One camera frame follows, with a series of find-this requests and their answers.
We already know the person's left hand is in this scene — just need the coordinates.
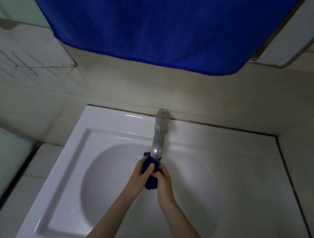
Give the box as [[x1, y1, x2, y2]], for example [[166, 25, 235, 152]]
[[124, 156, 155, 196]]

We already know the person's right hand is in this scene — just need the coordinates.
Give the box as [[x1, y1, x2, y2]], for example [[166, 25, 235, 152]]
[[152, 163, 176, 206]]

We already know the small blue cleaning cloth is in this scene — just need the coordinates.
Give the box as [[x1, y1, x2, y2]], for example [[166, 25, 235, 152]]
[[143, 151, 163, 191]]

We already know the chrome faucet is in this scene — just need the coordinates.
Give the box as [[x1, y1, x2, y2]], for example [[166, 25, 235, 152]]
[[150, 108, 170, 160]]

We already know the white ceramic sink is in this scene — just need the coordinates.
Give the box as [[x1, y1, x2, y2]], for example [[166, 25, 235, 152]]
[[16, 105, 312, 238]]

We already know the person's left forearm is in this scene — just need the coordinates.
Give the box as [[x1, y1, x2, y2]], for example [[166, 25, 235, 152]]
[[86, 192, 138, 238]]

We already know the person's right forearm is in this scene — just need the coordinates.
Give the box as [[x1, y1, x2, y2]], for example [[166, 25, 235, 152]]
[[158, 201, 201, 238]]

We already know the frosted glass partition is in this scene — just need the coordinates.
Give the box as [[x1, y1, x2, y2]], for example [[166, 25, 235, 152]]
[[0, 122, 41, 204]]

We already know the large blue towel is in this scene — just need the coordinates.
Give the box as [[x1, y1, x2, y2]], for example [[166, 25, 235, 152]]
[[34, 0, 302, 76]]

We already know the white patterned wall cabinet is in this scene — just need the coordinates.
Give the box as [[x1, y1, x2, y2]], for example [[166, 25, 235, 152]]
[[248, 0, 314, 69]]

